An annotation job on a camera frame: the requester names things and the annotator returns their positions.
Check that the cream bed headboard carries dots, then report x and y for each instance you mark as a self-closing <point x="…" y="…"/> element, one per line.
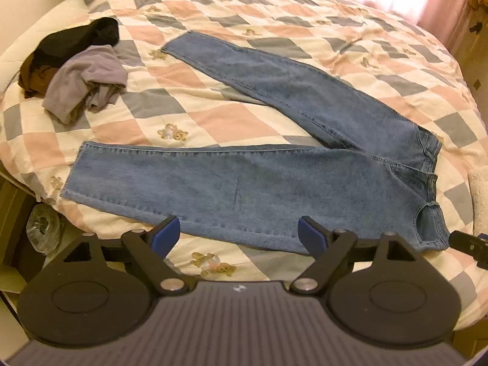
<point x="26" y="11"/>

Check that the clear plastic bag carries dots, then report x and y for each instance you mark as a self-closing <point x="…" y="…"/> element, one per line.
<point x="44" y="228"/>

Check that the grey purple garment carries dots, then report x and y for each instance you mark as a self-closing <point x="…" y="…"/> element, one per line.
<point x="85" y="80"/>

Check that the brown garment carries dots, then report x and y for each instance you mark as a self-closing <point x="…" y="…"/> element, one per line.
<point x="35" y="76"/>

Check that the black garment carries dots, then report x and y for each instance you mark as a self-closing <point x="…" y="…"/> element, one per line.
<point x="76" y="40"/>

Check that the blue denim jeans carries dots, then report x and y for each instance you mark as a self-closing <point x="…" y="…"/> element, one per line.
<point x="228" y="183"/>

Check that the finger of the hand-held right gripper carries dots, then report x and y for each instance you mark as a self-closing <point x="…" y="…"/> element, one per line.
<point x="467" y="243"/>

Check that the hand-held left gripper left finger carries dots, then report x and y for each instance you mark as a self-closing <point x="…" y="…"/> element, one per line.
<point x="168" y="232"/>

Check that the wooden cabinet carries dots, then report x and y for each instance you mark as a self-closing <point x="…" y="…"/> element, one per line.
<point x="476" y="64"/>

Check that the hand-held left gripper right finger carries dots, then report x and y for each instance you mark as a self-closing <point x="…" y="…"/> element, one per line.
<point x="308" y="236"/>

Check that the white fluffy blanket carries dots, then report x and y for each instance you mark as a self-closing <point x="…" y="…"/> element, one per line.
<point x="479" y="198"/>

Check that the checkered bear print quilt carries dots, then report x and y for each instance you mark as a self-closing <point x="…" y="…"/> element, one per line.
<point x="236" y="95"/>

